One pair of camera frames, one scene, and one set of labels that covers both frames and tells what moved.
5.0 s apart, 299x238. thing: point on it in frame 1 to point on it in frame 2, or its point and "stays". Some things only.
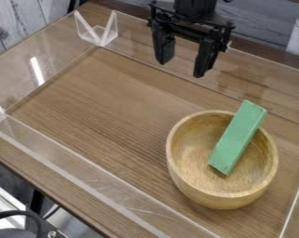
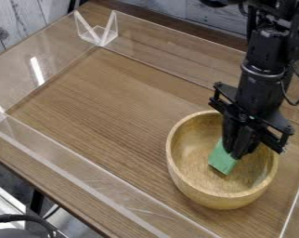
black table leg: [37, 202] stays
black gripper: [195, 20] to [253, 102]
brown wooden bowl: [201, 183] stays
